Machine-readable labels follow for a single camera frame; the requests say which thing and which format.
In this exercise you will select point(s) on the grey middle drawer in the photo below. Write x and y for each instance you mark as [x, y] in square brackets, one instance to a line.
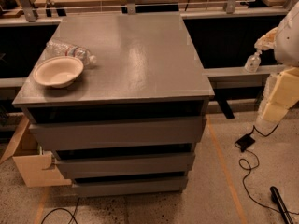
[129, 165]

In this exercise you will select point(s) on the clear hand sanitizer bottle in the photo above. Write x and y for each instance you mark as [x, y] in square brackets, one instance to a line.
[253, 62]

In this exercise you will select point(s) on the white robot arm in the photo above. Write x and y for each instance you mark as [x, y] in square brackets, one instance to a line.
[283, 40]

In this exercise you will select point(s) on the grey drawer cabinet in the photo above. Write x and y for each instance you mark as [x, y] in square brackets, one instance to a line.
[146, 68]

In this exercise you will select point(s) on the white paper bowl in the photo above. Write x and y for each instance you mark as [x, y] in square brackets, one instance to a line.
[58, 72]

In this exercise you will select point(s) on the clear plastic water bottle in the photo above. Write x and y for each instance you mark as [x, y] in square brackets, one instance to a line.
[58, 48]

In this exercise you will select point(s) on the cream foam padded gripper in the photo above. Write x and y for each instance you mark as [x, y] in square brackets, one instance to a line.
[289, 39]

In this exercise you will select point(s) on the grey top drawer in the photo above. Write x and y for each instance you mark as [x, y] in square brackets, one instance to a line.
[131, 133]

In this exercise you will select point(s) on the grey bottom drawer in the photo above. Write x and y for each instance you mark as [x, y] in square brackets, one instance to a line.
[139, 186]

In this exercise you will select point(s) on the black power adapter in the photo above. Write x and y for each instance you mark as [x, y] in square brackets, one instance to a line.
[245, 141]

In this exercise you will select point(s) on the grey drawer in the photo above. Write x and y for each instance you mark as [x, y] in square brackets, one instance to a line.
[131, 133]
[129, 165]
[139, 186]

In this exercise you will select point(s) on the black cylindrical floor object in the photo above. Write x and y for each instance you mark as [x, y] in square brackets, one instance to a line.
[280, 204]

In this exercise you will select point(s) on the cardboard box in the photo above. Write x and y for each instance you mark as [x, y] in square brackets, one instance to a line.
[36, 167]

